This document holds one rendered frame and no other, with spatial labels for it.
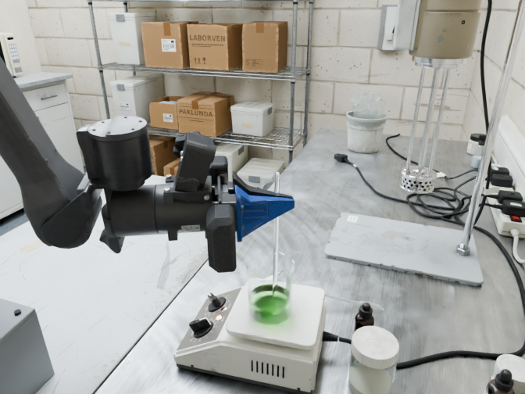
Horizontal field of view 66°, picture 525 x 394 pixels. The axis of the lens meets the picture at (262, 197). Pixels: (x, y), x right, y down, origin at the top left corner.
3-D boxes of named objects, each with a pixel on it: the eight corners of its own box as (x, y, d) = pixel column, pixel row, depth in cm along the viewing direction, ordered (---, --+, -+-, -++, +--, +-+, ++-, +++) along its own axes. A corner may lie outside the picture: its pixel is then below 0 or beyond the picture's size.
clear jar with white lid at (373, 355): (394, 407, 53) (404, 362, 49) (348, 402, 53) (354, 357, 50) (387, 370, 58) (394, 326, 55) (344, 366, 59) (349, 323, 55)
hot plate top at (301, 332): (223, 334, 53) (223, 329, 53) (248, 281, 64) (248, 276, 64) (314, 352, 51) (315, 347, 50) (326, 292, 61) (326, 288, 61)
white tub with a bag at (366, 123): (341, 141, 155) (347, 84, 146) (380, 143, 153) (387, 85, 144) (344, 154, 142) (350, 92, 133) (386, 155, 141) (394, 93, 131)
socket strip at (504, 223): (498, 235, 92) (503, 218, 90) (478, 173, 126) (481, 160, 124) (526, 239, 90) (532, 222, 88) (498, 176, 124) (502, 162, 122)
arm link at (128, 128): (46, 248, 43) (12, 141, 37) (68, 208, 50) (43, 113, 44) (157, 241, 44) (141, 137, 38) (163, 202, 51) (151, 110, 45)
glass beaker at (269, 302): (257, 295, 60) (257, 246, 56) (298, 306, 58) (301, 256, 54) (237, 327, 54) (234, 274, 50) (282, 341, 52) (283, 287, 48)
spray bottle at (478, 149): (474, 169, 129) (481, 137, 125) (467, 165, 133) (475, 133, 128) (485, 169, 130) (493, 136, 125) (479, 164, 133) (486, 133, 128)
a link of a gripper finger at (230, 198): (219, 234, 44) (216, 202, 43) (217, 198, 52) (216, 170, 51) (237, 233, 44) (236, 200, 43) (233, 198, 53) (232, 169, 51)
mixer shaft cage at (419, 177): (398, 191, 80) (418, 57, 69) (399, 178, 86) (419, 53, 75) (434, 196, 78) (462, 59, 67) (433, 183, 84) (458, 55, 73)
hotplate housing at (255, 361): (173, 370, 58) (167, 327, 55) (207, 309, 70) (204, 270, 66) (330, 404, 53) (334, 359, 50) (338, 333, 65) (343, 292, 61)
